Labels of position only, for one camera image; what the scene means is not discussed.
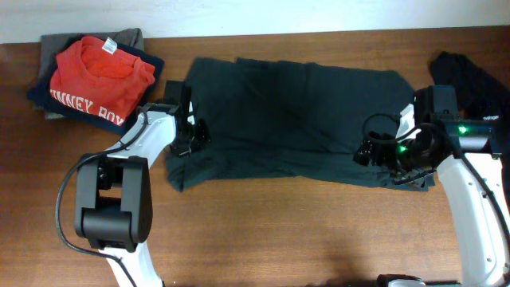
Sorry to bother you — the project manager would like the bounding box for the dark green t-shirt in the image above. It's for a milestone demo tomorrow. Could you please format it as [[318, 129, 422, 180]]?
[[165, 58, 414, 191]]

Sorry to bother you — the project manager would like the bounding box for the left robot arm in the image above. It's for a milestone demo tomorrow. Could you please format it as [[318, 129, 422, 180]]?
[[74, 81, 210, 286]]

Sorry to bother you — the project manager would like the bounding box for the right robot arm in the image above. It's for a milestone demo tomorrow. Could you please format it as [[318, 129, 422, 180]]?
[[354, 85, 509, 286]]

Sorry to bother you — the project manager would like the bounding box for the black clothes pile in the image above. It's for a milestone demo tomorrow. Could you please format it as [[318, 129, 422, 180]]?
[[429, 51, 509, 199]]

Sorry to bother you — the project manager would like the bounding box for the folded orange t-shirt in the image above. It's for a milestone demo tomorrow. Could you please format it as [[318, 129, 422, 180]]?
[[49, 36, 155, 127]]

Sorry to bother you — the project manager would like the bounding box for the folded navy t-shirt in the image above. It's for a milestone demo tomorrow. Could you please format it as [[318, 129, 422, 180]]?
[[26, 34, 166, 137]]

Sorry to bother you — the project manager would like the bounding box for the folded grey t-shirt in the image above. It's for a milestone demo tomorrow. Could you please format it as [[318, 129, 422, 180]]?
[[27, 28, 161, 130]]

